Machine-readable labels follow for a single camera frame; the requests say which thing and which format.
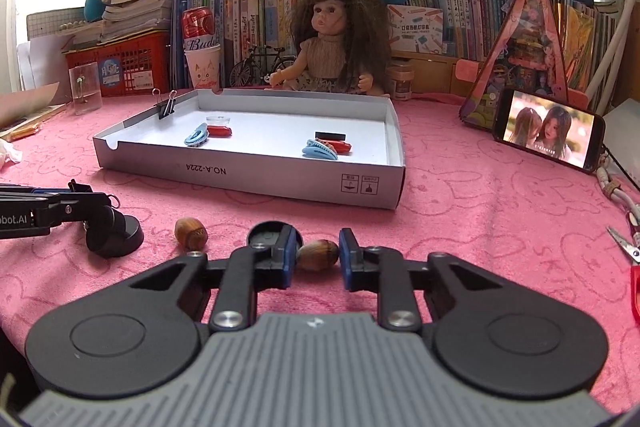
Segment small glass jar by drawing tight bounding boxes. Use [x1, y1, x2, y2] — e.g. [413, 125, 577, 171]
[386, 61, 414, 101]

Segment black binder clip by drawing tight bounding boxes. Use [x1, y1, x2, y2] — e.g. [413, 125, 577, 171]
[152, 88, 178, 120]

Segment brown wooden acorn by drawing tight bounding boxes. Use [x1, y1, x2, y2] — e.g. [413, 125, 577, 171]
[296, 239, 340, 272]
[175, 217, 208, 251]

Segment clear acrylic block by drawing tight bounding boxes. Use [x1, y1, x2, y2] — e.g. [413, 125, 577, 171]
[68, 62, 102, 115]

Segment black smartphone playing video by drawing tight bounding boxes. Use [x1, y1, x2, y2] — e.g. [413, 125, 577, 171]
[492, 88, 605, 172]

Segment pink triangular toy box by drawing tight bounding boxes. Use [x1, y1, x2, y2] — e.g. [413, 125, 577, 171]
[459, 0, 588, 130]

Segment miniature black bicycle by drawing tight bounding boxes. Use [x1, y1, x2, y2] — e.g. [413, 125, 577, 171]
[228, 46, 295, 88]

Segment red-handled scissors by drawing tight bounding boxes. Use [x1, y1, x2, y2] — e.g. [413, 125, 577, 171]
[606, 211, 640, 324]

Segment white cat paper cup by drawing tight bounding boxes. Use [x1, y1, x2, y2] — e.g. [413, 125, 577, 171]
[186, 44, 221, 92]

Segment black round lid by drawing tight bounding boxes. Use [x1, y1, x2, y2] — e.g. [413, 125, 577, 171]
[246, 220, 304, 248]

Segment white stationery box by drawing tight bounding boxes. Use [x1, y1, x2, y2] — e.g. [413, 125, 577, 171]
[387, 4, 442, 54]

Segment light blue hair clip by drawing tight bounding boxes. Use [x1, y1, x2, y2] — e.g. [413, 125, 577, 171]
[303, 140, 337, 160]
[184, 124, 208, 147]

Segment pink towel table mat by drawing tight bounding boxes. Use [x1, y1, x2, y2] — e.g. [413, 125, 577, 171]
[1, 96, 639, 412]

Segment brown-haired doll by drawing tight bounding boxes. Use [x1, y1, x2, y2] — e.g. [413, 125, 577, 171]
[269, 0, 390, 96]

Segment white shallow cardboard box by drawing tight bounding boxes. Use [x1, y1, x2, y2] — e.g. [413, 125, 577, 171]
[93, 89, 406, 209]

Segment red plastic tube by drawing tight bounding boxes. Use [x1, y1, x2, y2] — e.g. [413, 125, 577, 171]
[207, 126, 232, 138]
[321, 140, 352, 155]

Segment red plastic crate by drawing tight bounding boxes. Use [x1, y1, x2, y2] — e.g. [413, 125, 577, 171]
[64, 30, 169, 98]

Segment red Budweiser can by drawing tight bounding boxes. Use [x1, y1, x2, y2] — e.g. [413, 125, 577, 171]
[181, 6, 216, 51]

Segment black round cap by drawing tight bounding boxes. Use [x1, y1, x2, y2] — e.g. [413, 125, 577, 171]
[314, 131, 346, 142]

